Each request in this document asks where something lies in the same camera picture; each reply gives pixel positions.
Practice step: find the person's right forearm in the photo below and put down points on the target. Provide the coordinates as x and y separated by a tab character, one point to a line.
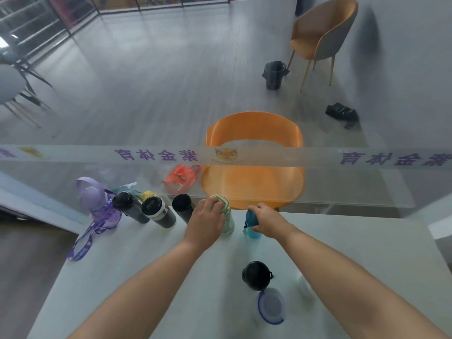
353	289

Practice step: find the black and silver thermos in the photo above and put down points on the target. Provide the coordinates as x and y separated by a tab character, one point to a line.
158	211

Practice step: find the teal water bottle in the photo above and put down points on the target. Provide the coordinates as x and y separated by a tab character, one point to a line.
251	231

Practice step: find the slim black bottle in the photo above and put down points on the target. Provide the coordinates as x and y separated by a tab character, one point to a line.
130	207

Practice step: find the tan shell chair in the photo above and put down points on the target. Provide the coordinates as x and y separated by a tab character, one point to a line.
323	33

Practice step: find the pale green water bottle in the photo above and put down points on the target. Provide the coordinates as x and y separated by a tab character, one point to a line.
228	222

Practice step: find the yellow-capped bottle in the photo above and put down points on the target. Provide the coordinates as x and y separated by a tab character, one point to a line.
148	194

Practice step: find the person's right hand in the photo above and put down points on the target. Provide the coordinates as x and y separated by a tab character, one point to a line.
272	222

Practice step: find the red handbag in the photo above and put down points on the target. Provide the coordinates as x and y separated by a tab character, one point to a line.
181	178

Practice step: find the person's left hand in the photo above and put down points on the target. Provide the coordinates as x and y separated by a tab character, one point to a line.
203	225

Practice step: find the person's left forearm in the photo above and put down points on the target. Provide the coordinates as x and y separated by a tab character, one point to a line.
148	289

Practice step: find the black tumbler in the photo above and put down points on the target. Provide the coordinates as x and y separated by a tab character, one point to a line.
183	207

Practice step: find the person's right thumb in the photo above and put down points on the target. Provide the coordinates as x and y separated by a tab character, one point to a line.
258	229

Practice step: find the black bottle with loop lid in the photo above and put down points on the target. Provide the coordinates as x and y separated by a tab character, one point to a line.
256	276

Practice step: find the grey chair with black legs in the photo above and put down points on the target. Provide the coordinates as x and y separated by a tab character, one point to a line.
14	84

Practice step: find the metal railing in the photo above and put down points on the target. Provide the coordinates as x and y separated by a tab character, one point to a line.
31	24

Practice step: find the orange plastic chair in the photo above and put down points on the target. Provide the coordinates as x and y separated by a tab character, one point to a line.
252	180

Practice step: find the mint green bottle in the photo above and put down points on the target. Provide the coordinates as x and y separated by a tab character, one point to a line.
125	187

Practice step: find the person's left thumb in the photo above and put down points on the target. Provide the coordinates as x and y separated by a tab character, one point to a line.
221	224

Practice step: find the clear container with blue rim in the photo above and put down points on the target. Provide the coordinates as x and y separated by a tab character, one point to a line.
271	306

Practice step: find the black trash bin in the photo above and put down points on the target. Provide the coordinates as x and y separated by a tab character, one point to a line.
274	75

